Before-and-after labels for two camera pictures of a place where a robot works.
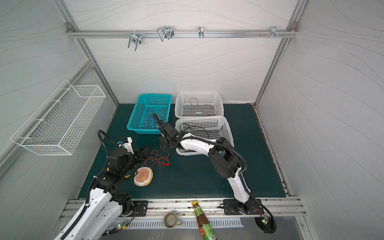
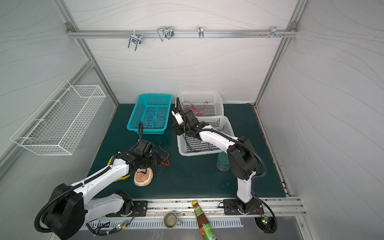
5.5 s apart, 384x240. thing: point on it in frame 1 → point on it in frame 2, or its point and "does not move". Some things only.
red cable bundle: [159, 159] does not move
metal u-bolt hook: [135, 38] does not move
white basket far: [202, 105] does not move
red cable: [197, 103] → [200, 112]
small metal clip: [201, 32] does not move
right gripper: [164, 129] → [181, 126]
